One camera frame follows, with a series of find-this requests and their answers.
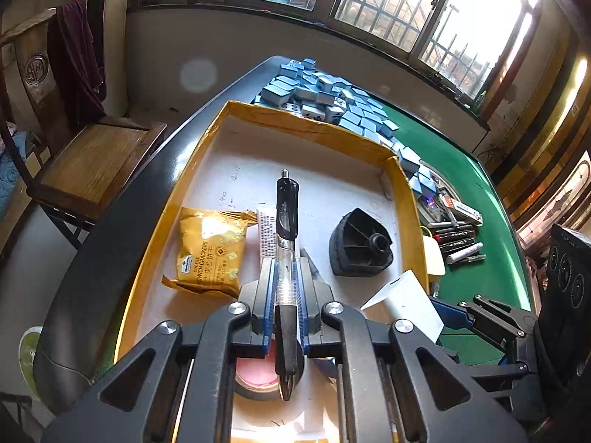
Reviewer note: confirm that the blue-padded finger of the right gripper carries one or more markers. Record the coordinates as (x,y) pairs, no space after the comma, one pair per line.
(453,316)

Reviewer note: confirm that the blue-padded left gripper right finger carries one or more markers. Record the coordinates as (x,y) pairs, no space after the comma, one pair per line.
(312,294)

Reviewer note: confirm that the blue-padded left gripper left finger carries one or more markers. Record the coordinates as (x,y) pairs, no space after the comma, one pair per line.
(263,304)

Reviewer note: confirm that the black clear gel pen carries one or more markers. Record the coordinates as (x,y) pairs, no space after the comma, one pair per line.
(286,311)

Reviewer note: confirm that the white rectangular eraser box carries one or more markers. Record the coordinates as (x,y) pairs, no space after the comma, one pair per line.
(405,298)

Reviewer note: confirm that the cream yellow rectangular case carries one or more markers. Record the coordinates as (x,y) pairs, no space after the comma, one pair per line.
(435,263)

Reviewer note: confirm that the black plastic fan-shaped part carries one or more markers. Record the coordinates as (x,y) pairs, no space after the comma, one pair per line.
(360,246)

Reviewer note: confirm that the white printed ointment tube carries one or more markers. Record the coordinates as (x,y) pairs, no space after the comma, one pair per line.
(266,223)

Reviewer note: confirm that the black tape roll red core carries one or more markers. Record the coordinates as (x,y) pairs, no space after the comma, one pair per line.
(256,379)

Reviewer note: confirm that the white paint marker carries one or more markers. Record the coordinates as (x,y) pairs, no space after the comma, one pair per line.
(459,255)

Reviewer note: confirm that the clear thin pen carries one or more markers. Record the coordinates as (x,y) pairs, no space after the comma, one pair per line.
(473,259)

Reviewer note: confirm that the black marker grey cap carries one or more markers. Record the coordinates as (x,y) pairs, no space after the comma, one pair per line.
(453,246)

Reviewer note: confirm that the yellow cardboard tray box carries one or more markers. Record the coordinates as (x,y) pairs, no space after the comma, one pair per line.
(245,320)

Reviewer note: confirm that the black marker red cap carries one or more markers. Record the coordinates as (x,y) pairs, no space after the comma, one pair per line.
(452,236)

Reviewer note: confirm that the yellow cracker snack packet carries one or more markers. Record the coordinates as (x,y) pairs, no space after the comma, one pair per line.
(212,244)

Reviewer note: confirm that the white toothpaste box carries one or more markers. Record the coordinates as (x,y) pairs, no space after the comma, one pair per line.
(461,210)

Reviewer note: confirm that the round table centre console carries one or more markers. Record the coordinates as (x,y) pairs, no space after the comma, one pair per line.
(432,212)

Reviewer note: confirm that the stained glass cabinet door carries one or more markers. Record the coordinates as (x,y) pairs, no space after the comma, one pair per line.
(558,205)

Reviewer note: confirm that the pile of blue mahjong tiles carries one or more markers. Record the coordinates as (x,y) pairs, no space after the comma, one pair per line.
(300,88)

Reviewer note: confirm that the wooden chair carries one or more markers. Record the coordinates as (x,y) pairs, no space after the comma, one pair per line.
(86,170)

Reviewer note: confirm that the barred window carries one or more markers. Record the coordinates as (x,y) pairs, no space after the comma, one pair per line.
(465,47)

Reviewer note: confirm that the maroon cloth on chair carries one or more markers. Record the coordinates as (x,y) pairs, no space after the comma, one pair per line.
(73,62)

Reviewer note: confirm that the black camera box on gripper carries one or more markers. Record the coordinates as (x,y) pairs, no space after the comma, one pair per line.
(564,321)

